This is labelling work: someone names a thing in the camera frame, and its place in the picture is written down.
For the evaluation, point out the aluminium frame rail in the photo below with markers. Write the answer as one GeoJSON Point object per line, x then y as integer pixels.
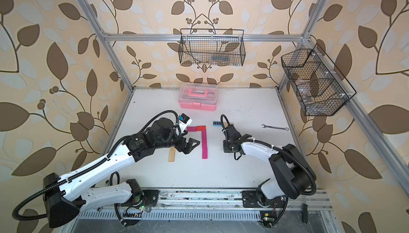
{"type": "Point", "coordinates": [180, 210]}

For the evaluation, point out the silver wrench on table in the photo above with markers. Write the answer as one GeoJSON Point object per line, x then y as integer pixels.
{"type": "Point", "coordinates": [275, 127]}

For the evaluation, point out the wooden block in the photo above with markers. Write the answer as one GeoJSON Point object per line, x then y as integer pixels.
{"type": "Point", "coordinates": [171, 157]}

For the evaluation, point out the magenta block bottom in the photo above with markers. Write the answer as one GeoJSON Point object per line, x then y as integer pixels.
{"type": "Point", "coordinates": [204, 153]}

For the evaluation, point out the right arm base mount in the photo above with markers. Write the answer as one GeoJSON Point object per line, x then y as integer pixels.
{"type": "Point", "coordinates": [255, 199]}

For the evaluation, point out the red block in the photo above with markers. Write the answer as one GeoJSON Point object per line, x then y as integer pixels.
{"type": "Point", "coordinates": [201, 128]}

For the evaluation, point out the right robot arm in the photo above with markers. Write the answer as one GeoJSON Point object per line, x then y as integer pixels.
{"type": "Point", "coordinates": [292, 175]}

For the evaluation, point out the magenta block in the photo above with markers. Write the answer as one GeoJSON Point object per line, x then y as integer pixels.
{"type": "Point", "coordinates": [191, 129]}
{"type": "Point", "coordinates": [204, 153]}
{"type": "Point", "coordinates": [204, 134]}
{"type": "Point", "coordinates": [204, 144]}

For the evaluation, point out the wooden block horizontal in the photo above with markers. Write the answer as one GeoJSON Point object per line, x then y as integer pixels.
{"type": "Point", "coordinates": [227, 124]}

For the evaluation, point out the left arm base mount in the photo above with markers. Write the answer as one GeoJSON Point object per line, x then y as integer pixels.
{"type": "Point", "coordinates": [143, 202]}

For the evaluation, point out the pink plastic storage box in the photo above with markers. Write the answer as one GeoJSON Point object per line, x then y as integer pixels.
{"type": "Point", "coordinates": [198, 96]}

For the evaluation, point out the black wire basket back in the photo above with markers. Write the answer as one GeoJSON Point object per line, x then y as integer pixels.
{"type": "Point", "coordinates": [212, 46]}

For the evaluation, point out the black wire basket right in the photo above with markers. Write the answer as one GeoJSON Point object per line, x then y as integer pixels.
{"type": "Point", "coordinates": [319, 85]}

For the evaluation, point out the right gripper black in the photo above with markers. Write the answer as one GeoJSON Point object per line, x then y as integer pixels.
{"type": "Point", "coordinates": [225, 145]}

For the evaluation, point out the black wire basket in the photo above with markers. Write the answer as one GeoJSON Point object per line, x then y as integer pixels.
{"type": "Point", "coordinates": [319, 85]}
{"type": "Point", "coordinates": [212, 46]}

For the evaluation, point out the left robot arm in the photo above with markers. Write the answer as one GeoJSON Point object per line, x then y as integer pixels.
{"type": "Point", "coordinates": [64, 197]}

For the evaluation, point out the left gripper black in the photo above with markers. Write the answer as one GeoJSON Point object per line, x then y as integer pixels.
{"type": "Point", "coordinates": [181, 147]}

